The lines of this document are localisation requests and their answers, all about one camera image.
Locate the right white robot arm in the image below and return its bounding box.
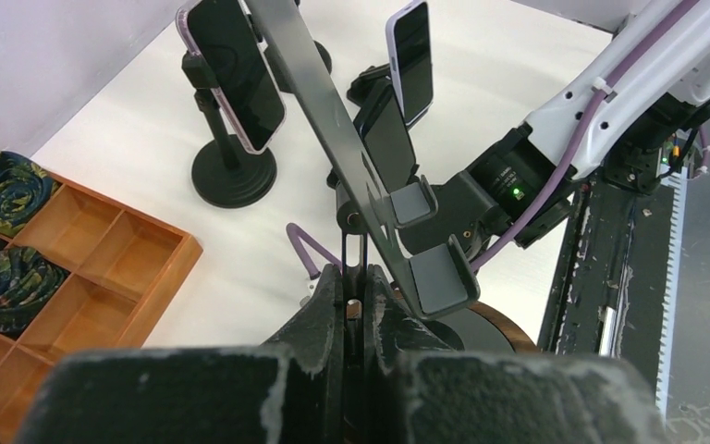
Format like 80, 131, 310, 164
400, 1, 710, 264

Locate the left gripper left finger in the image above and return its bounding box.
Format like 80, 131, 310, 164
16, 265, 345, 443

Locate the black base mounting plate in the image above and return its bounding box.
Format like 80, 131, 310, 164
538, 176, 676, 382

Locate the white slotted cable duct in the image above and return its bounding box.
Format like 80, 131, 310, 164
655, 174, 687, 419

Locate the dark blue case phone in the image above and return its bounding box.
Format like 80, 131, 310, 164
353, 79, 417, 192

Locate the tall black round stand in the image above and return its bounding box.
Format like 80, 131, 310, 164
263, 40, 333, 94

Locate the rolled patterned sock front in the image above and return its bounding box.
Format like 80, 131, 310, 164
0, 247, 69, 336

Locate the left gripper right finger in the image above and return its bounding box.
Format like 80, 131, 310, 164
361, 265, 667, 443

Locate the black round base clamp stand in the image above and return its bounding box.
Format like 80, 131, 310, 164
181, 52, 277, 209

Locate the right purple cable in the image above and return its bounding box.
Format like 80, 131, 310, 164
470, 0, 703, 274

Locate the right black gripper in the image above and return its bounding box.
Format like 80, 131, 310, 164
399, 171, 490, 258

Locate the wooden round base phone stand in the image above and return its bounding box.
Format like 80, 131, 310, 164
245, 0, 540, 444

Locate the rolled green sock right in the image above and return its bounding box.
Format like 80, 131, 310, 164
0, 151, 60, 238

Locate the wooden compartment tray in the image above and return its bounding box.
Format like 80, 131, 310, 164
0, 178, 202, 443

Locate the lilac case phone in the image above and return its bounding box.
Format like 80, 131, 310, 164
386, 1, 434, 128

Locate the black folding phone stand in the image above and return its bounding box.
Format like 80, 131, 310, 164
347, 64, 392, 177

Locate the pink case phone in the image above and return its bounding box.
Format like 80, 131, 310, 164
176, 0, 286, 155

